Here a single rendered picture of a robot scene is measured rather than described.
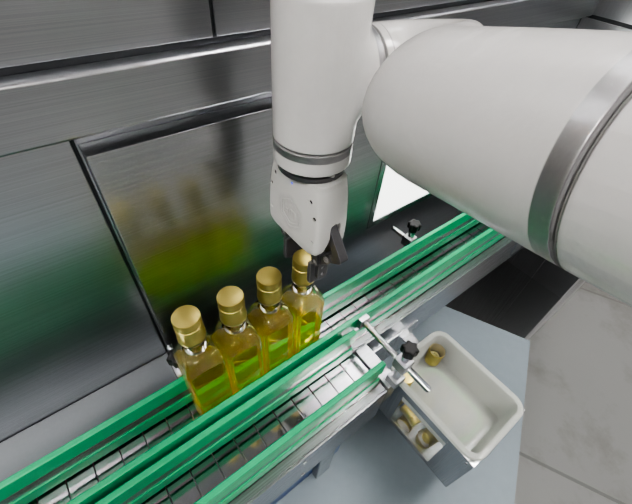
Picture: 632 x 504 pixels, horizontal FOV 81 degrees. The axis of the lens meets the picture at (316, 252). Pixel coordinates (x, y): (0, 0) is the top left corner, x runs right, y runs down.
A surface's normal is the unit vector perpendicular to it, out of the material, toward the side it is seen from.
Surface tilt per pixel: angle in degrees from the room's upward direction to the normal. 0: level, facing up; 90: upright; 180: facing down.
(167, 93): 90
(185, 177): 90
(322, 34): 90
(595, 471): 0
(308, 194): 85
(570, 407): 0
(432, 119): 78
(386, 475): 0
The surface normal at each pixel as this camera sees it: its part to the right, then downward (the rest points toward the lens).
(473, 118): -0.86, 0.00
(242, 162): 0.61, 0.60
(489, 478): 0.07, -0.69
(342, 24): 0.39, 0.68
